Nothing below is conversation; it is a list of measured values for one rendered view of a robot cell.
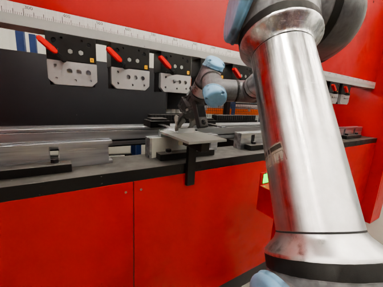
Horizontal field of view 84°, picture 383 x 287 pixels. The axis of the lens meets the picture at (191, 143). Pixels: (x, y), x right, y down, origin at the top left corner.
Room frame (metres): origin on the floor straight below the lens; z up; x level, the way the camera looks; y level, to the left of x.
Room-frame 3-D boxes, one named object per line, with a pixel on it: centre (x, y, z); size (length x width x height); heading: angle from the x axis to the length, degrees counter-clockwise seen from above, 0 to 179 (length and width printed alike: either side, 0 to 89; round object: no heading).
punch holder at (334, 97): (1.77, -1.08, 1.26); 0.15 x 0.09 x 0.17; 123
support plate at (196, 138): (0.90, 0.00, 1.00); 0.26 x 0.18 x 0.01; 33
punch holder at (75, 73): (0.80, 0.44, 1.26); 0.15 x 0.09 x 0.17; 123
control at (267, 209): (0.91, -0.45, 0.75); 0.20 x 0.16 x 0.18; 123
